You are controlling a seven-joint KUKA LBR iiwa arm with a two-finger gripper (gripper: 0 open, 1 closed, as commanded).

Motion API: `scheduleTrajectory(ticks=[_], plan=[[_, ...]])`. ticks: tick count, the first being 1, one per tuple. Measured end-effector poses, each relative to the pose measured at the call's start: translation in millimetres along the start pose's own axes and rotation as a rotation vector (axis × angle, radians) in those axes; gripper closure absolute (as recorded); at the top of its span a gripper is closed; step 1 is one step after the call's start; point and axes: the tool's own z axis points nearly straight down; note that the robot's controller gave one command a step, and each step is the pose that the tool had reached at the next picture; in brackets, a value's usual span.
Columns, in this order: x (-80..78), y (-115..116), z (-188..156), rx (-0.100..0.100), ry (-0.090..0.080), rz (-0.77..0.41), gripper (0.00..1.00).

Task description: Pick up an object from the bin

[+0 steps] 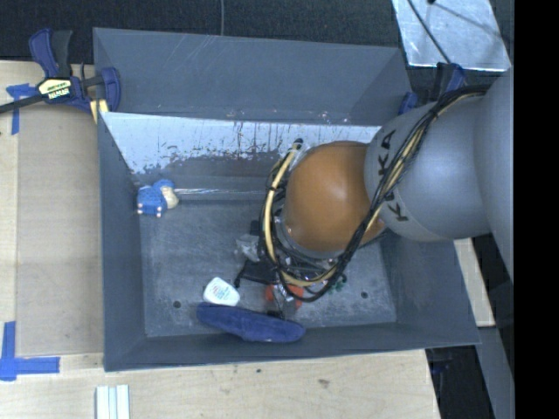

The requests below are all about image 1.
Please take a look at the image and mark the clear crumpled plastic piece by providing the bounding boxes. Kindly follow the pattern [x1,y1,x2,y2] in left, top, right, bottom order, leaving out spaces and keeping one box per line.
[235,235,264,262]

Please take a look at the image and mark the blue toy animal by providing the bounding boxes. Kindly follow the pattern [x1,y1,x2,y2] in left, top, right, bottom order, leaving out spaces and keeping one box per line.
[135,178,180,218]

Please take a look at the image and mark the white plastic bottle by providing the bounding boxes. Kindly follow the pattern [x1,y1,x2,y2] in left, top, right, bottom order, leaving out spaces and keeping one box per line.
[202,276,241,308]

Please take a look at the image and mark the red-orange round toy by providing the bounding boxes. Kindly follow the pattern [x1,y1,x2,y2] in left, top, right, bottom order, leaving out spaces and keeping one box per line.
[264,283,304,310]

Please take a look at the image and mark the dark blue cloth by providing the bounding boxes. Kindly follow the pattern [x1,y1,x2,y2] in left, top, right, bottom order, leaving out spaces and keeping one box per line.
[196,301,307,345]

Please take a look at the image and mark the grey metal bin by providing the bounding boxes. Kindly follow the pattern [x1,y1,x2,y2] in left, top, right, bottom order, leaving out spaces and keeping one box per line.
[92,27,482,373]

